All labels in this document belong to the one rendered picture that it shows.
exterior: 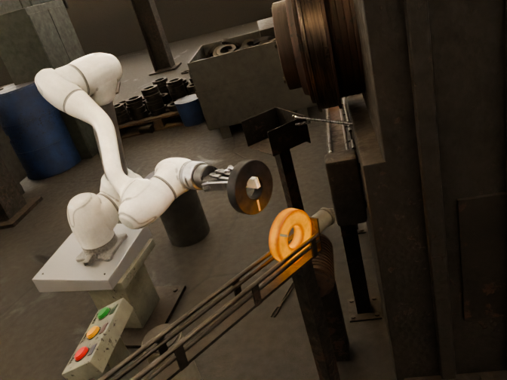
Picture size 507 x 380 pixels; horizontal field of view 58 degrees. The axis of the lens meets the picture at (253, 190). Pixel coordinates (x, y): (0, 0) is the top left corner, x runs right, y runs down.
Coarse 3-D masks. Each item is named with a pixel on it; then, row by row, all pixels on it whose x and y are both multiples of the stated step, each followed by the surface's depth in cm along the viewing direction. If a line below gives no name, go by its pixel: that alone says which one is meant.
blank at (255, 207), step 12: (240, 168) 122; (252, 168) 125; (264, 168) 129; (228, 180) 123; (240, 180) 122; (264, 180) 129; (228, 192) 123; (240, 192) 123; (264, 192) 130; (240, 204) 123; (252, 204) 127; (264, 204) 130
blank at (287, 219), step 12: (276, 216) 124; (288, 216) 122; (300, 216) 126; (276, 228) 121; (288, 228) 123; (300, 228) 128; (276, 240) 121; (300, 240) 128; (276, 252) 122; (288, 252) 124
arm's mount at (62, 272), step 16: (128, 240) 209; (144, 240) 216; (64, 256) 209; (128, 256) 203; (48, 272) 201; (64, 272) 198; (80, 272) 196; (96, 272) 194; (112, 272) 191; (48, 288) 200; (64, 288) 197; (80, 288) 194; (96, 288) 192; (112, 288) 190
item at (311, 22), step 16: (304, 0) 128; (304, 16) 127; (320, 16) 126; (304, 32) 127; (320, 32) 127; (320, 48) 128; (320, 64) 131; (320, 80) 134; (320, 96) 139; (336, 96) 140; (320, 112) 151
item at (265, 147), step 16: (272, 112) 228; (288, 112) 218; (256, 128) 226; (272, 128) 231; (288, 128) 204; (304, 128) 208; (256, 144) 227; (272, 144) 203; (288, 144) 207; (288, 160) 219; (288, 176) 222; (288, 192) 225
